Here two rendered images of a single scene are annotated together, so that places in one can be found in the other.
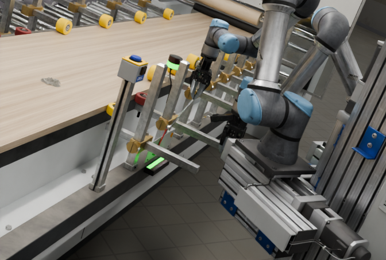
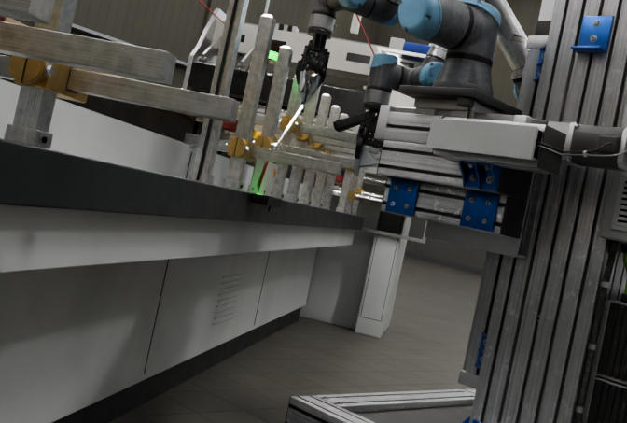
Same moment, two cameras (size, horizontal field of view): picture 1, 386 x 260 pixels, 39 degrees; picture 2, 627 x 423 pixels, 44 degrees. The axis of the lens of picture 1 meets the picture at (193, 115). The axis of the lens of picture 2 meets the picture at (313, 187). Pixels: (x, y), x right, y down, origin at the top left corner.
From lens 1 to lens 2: 1.06 m
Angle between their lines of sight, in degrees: 22
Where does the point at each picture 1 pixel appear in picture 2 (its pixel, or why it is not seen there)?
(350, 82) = (516, 47)
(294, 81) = not seen: hidden behind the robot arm
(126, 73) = not seen: outside the picture
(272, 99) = not seen: outside the picture
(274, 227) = (507, 134)
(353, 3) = not seen: hidden behind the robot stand
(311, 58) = not seen: outside the picture
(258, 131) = (341, 315)
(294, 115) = (480, 21)
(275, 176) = (474, 107)
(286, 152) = (480, 78)
